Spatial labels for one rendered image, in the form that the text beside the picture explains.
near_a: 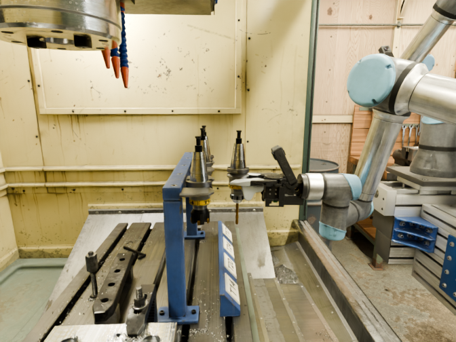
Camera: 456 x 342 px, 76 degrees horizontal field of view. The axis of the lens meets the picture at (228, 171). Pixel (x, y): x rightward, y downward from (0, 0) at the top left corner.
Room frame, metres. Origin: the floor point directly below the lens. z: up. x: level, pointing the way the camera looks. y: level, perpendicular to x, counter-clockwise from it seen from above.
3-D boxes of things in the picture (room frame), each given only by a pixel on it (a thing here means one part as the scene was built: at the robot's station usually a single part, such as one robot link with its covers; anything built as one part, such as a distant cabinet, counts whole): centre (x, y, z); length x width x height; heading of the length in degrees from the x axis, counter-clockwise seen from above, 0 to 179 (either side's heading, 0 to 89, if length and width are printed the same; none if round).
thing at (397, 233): (0.89, -0.61, 0.98); 0.09 x 0.09 x 0.09; 0
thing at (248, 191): (0.76, -0.05, 1.17); 0.09 x 0.03 x 0.06; 106
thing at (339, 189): (0.80, -0.31, 1.16); 0.11 x 0.08 x 0.09; 92
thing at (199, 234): (1.05, 0.14, 1.05); 0.10 x 0.05 x 0.30; 92
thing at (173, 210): (0.61, 0.12, 1.05); 0.10 x 0.05 x 0.30; 92
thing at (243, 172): (0.79, -0.03, 1.21); 0.06 x 0.06 x 0.03
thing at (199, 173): (0.67, 0.07, 1.26); 0.04 x 0.04 x 0.07
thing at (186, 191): (0.61, 0.07, 1.21); 0.07 x 0.05 x 0.01; 92
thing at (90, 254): (0.68, 0.35, 0.96); 0.03 x 0.03 x 0.13
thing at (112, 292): (0.67, 0.29, 0.93); 0.26 x 0.05 x 0.06; 7
